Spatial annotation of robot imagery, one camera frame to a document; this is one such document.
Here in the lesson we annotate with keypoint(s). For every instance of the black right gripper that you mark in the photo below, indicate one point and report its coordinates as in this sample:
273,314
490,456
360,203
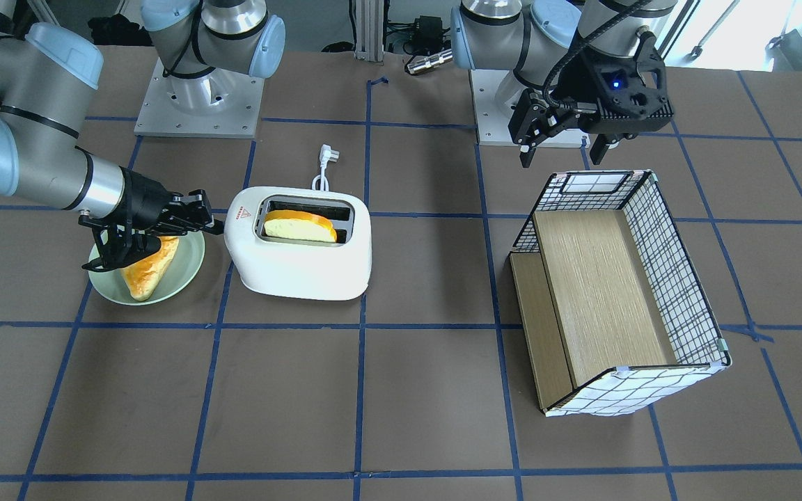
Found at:
141,201

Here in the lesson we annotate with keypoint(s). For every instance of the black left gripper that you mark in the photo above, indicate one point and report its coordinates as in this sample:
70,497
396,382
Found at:
583,81

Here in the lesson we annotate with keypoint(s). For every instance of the white toaster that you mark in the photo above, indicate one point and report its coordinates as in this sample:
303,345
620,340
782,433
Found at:
296,268

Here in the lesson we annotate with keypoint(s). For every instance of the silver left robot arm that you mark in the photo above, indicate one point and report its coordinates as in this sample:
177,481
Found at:
534,41

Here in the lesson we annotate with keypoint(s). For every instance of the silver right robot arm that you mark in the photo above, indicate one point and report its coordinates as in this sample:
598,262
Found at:
49,77

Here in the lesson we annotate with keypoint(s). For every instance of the bread slice in toaster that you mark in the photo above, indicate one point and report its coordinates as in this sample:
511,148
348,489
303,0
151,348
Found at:
291,224

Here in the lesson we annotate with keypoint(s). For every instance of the triangular golden pastry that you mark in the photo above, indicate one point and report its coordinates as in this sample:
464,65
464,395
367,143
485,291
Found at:
142,278

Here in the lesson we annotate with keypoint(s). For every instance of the green plate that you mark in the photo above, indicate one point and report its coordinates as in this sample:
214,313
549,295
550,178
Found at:
182,270

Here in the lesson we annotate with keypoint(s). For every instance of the silver metal cylinder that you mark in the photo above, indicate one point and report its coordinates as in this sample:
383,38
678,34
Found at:
421,64

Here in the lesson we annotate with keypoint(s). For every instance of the checkered fabric wooden box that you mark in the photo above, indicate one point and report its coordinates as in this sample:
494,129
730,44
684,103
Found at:
613,311

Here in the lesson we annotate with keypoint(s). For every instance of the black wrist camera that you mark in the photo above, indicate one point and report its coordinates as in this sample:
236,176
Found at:
117,246

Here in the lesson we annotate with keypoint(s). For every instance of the aluminium frame post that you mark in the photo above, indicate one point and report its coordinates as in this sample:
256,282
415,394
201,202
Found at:
369,21

